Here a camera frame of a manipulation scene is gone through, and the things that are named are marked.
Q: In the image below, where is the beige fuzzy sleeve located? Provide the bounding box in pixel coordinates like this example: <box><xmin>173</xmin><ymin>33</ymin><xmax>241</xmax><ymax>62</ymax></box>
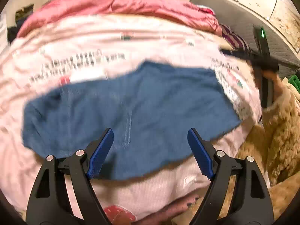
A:
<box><xmin>262</xmin><ymin>76</ymin><xmax>299</xmax><ymax>186</ymax></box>

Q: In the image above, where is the blue denim pants lace trim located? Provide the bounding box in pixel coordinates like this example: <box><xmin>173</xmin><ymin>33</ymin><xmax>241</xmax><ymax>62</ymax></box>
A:
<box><xmin>22</xmin><ymin>61</ymin><xmax>241</xmax><ymax>180</ymax></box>

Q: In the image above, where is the tree painting wall art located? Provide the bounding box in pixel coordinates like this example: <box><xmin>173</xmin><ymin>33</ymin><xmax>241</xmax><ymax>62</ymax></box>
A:
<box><xmin>234</xmin><ymin>0</ymin><xmax>299</xmax><ymax>52</ymax></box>

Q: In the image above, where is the dark clothes pile on chair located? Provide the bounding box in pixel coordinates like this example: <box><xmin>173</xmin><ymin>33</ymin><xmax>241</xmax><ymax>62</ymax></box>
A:
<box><xmin>7</xmin><ymin>4</ymin><xmax>34</xmax><ymax>44</ymax></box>

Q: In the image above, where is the red pink quilt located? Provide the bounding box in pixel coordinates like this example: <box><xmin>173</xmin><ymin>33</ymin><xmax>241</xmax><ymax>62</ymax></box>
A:
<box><xmin>17</xmin><ymin>0</ymin><xmax>222</xmax><ymax>38</ymax></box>

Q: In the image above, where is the purple striped pillow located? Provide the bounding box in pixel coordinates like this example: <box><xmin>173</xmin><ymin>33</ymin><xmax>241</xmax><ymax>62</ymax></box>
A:
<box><xmin>220</xmin><ymin>24</ymin><xmax>251</xmax><ymax>52</ymax></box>

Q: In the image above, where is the grey upholstered headboard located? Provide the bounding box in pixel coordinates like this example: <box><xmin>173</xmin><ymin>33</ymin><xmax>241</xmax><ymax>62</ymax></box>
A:
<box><xmin>190</xmin><ymin>0</ymin><xmax>299</xmax><ymax>78</ymax></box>

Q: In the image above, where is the pink strawberry print blanket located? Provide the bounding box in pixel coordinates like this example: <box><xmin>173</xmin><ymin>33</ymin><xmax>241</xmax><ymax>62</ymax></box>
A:
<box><xmin>1</xmin><ymin>15</ymin><xmax>261</xmax><ymax>221</ymax></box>

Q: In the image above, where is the operator right hand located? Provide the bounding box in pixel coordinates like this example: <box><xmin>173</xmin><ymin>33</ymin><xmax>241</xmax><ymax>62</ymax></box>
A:
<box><xmin>252</xmin><ymin>67</ymin><xmax>284</xmax><ymax>102</ymax></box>

